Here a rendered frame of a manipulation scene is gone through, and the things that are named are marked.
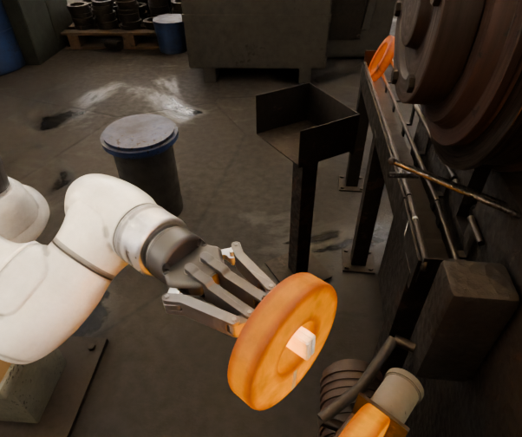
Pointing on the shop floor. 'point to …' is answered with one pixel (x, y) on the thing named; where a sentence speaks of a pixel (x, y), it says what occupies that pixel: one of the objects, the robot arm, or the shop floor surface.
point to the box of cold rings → (257, 35)
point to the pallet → (116, 22)
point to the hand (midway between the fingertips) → (284, 330)
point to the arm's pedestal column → (42, 394)
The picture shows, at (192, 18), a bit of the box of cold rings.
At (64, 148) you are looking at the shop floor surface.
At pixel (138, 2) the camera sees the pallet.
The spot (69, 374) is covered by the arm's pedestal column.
